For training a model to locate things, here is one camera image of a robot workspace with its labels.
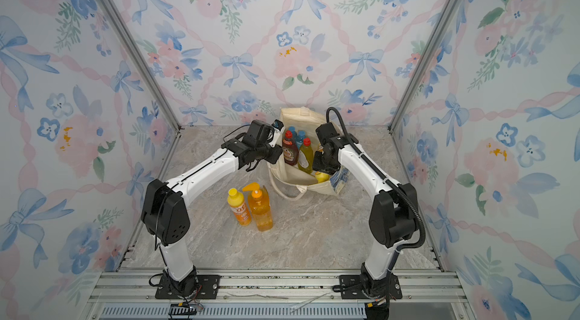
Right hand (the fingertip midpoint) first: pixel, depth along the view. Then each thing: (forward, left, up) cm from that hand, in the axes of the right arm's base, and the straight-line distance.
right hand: (321, 167), depth 88 cm
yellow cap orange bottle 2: (-18, +29, +6) cm, 35 cm away
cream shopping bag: (+15, +6, +11) cm, 19 cm away
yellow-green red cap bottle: (+6, +6, -5) cm, 9 cm away
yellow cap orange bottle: (-7, +1, +4) cm, 9 cm away
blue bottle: (+17, +12, +3) cm, 21 cm away
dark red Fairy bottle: (+9, +13, -1) cm, 15 cm away
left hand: (+5, +16, +6) cm, 18 cm away
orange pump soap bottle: (-17, +22, +1) cm, 28 cm away
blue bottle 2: (+15, +8, +1) cm, 17 cm away
